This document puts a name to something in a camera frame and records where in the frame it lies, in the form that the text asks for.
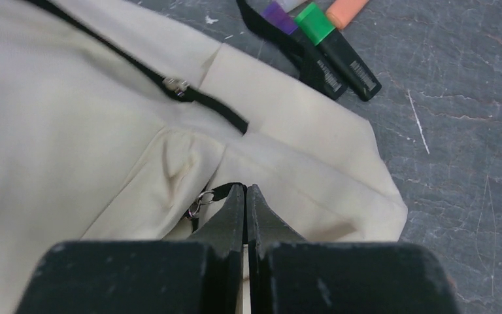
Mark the purple marker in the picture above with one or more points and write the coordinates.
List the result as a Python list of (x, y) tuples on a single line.
[(314, 70)]

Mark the coral highlighter pen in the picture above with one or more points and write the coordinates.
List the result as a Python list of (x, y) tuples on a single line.
[(341, 12)]

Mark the cream canvas backpack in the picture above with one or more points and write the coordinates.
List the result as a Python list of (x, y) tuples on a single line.
[(90, 148)]

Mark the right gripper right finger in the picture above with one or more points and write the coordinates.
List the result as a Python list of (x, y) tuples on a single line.
[(289, 274)]

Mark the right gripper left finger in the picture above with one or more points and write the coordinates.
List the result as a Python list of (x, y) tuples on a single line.
[(200, 274)]

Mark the green marker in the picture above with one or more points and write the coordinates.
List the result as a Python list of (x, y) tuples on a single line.
[(338, 51)]

